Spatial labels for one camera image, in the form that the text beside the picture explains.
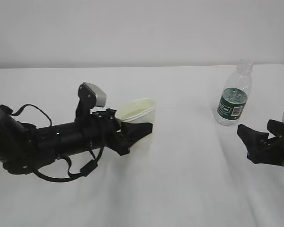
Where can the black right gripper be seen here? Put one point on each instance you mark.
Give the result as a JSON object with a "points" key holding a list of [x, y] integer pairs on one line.
{"points": [[260, 149]]}

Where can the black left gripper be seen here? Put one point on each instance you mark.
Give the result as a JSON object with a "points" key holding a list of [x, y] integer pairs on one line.
{"points": [[110, 132]]}

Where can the clear green-label water bottle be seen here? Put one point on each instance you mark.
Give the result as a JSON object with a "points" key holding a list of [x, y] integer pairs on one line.
{"points": [[235, 94]]}

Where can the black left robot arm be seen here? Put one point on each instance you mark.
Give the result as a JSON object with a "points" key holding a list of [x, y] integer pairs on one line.
{"points": [[24, 148]]}

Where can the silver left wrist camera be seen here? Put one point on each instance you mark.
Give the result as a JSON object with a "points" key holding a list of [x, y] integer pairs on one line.
{"points": [[90, 96]]}

